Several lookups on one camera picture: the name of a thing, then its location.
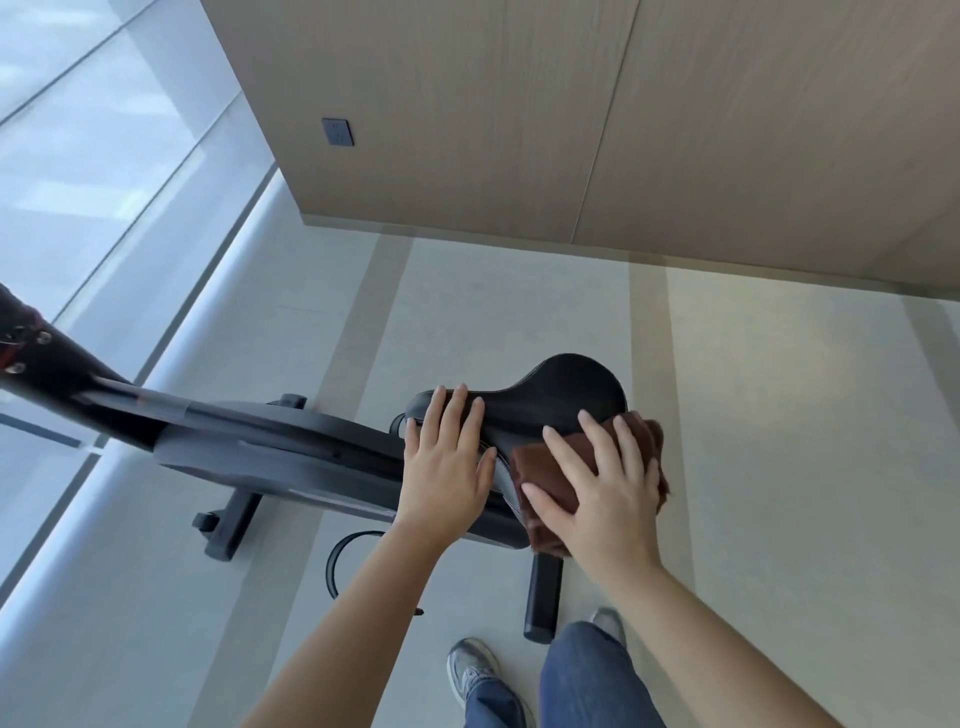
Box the grey right sneaker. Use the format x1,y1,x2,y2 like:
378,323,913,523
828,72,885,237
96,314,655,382
590,607,628,646

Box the black exercise bike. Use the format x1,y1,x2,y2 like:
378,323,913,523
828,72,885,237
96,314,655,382
0,283,630,646

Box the person's left hand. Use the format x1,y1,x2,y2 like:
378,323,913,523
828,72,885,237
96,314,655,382
391,383,498,545

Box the person's left forearm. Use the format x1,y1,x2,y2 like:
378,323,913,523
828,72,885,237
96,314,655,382
239,521,451,728

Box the person's right forearm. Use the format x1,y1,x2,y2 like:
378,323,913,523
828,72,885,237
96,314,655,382
599,566,845,728

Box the brown cleaning cloth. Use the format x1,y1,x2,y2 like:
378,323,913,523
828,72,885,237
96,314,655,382
509,410,671,560

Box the blue jeans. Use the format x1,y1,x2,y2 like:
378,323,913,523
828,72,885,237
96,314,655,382
463,620,669,728

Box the grey left sneaker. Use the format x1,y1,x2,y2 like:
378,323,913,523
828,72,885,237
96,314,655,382
447,638,504,710

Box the person's right hand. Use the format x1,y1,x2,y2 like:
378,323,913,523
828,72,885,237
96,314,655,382
521,410,665,583

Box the grey sneaker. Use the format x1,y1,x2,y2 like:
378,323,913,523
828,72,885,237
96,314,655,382
590,607,628,646
447,638,504,710

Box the translucent window blind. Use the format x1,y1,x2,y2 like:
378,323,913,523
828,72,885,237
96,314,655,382
0,0,277,594

